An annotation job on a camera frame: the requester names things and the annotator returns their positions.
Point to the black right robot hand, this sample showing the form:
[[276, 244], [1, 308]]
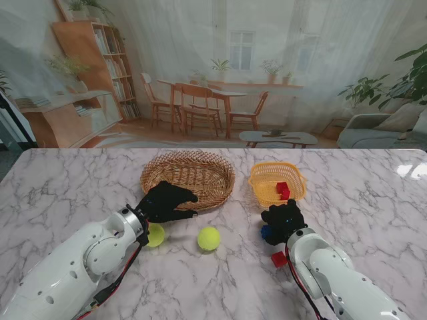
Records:
[[285, 220]]

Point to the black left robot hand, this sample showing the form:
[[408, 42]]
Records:
[[161, 201]]

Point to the blue toy block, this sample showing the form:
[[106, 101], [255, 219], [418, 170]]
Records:
[[265, 231]]

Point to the red toy block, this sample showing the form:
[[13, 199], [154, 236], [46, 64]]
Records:
[[281, 186], [286, 194], [277, 260]]

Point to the yellow-green tennis ball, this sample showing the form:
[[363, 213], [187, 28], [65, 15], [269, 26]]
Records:
[[208, 238], [157, 236]]

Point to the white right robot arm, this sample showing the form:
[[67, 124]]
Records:
[[333, 266]]

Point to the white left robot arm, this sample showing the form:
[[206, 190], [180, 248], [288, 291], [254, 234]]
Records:
[[66, 270]]

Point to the yellow plastic mesh basket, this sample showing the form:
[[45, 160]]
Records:
[[263, 186]]

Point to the brown oval wicker basket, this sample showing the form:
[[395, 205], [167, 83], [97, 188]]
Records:
[[200, 173]]

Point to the printed room scene backdrop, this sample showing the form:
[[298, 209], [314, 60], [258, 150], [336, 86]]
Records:
[[200, 50]]

